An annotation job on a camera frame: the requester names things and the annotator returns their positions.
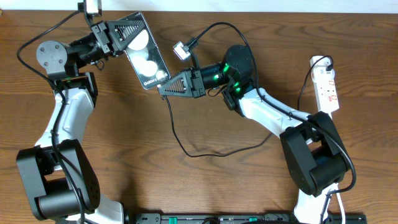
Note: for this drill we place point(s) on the white power strip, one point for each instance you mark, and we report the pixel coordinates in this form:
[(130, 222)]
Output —
[(325, 89)]

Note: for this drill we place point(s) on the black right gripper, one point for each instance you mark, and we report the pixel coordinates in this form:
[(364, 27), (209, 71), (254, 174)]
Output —
[(193, 83)]

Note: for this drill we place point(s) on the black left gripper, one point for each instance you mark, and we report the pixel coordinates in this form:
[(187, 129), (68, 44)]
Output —
[(117, 43)]

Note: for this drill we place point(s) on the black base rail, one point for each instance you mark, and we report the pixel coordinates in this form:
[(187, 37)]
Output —
[(155, 218)]

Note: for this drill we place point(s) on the black Samsung Galaxy smartphone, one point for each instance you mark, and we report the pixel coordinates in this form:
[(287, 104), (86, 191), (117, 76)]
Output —
[(148, 63)]

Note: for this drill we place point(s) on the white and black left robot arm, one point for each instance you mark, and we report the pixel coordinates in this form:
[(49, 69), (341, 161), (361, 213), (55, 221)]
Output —
[(57, 176)]

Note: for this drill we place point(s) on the white charger plug adapter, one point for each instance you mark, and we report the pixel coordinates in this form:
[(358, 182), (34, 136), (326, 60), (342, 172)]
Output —
[(324, 61)]

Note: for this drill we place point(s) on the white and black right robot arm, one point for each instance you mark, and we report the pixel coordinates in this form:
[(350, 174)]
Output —
[(315, 155)]

